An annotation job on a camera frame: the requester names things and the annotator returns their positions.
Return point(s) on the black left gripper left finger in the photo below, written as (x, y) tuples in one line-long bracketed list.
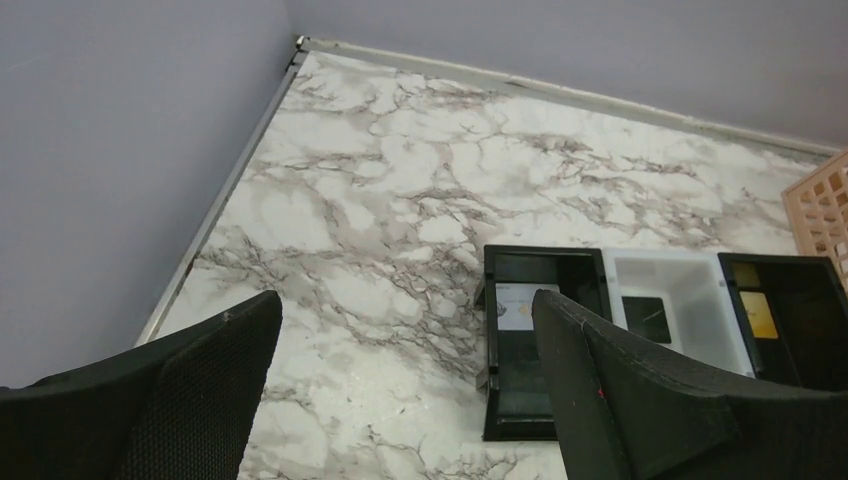
[(179, 407)]

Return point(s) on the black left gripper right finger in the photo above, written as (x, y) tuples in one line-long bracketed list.
[(627, 408)]

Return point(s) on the black card in white bin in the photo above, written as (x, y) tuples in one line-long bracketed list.
[(646, 317)]

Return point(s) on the gold card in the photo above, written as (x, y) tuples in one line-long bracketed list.
[(759, 315)]

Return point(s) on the black left bin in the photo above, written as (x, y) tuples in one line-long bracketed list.
[(517, 402)]

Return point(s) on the black bin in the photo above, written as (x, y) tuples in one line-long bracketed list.
[(517, 402), (809, 306)]

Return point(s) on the white middle bin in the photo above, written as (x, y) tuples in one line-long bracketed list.
[(702, 321)]

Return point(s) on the black right bin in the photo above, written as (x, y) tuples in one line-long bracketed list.
[(809, 306)]

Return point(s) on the peach file organizer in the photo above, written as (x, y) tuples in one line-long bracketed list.
[(816, 207)]

